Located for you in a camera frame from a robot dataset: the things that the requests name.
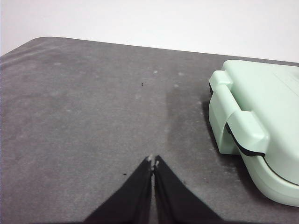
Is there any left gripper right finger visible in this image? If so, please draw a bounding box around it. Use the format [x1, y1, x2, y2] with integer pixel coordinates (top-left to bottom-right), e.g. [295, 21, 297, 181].
[152, 155, 222, 224]

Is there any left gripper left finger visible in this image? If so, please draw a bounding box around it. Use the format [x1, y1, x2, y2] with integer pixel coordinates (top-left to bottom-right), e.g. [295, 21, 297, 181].
[84, 155, 154, 224]

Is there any mint green hinged grill cover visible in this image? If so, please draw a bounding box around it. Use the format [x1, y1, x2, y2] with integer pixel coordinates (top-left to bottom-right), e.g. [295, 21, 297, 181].
[208, 59, 299, 186]

